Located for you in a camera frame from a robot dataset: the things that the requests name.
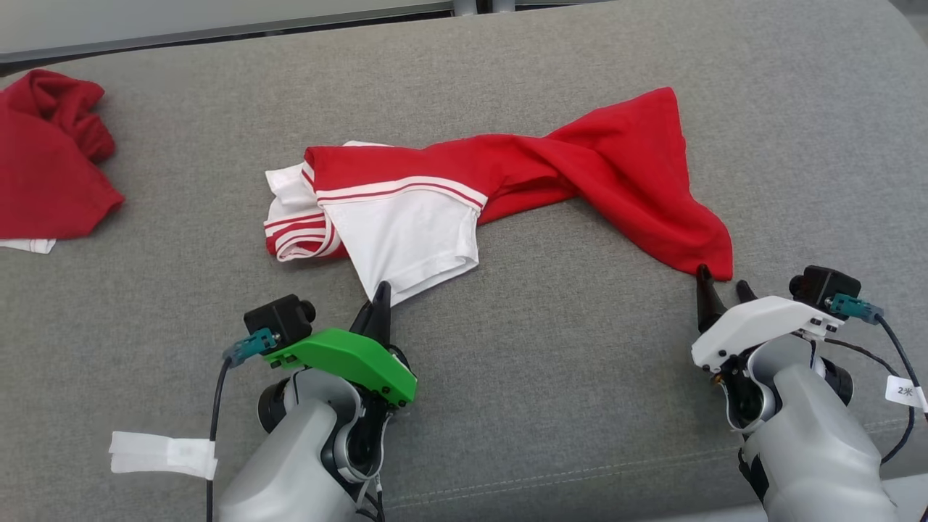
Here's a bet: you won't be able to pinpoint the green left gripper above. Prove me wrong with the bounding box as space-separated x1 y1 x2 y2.
263 281 418 408

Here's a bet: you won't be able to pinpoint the red shorts with white stripe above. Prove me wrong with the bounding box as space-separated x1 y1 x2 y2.
0 69 125 254

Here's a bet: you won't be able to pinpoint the black right cable, teal plug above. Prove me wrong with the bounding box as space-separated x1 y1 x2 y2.
797 294 928 465

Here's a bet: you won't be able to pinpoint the red and white jersey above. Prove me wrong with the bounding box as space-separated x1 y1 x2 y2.
263 87 734 305

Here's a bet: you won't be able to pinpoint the grey fabric sofa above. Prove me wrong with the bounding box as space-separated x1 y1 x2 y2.
0 0 928 522

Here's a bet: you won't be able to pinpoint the black left cable, teal plug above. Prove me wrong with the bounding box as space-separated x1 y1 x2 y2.
205 328 281 522

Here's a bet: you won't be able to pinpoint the black cable, teal plug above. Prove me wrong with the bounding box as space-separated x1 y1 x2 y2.
797 294 928 465
205 328 281 522

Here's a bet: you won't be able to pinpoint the white tape label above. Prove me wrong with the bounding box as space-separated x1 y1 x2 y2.
109 431 218 481

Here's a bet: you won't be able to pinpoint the white printed cable tag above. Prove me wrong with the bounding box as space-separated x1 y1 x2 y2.
884 375 928 414

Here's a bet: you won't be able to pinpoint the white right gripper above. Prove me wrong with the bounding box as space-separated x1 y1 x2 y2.
691 265 846 374

